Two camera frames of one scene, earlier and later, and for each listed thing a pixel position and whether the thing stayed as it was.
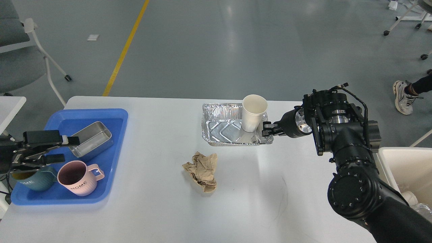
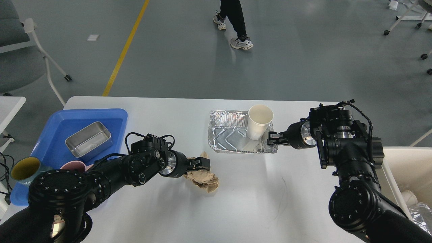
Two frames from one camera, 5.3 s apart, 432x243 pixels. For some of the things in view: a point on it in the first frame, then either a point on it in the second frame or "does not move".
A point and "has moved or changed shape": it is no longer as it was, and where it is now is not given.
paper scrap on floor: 92,37 does not move
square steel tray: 93,139 does not move
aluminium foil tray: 221,125 has moved or changed shape
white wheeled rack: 426,5 does not move
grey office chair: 23,61 does not move
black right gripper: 293,124 -> 299,135
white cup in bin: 410,198 does not move
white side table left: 9,106 does not move
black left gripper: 38,138 -> 178,164
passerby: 405,92 -> 232,10
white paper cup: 253,106 has moved or changed shape
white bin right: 407,169 does not move
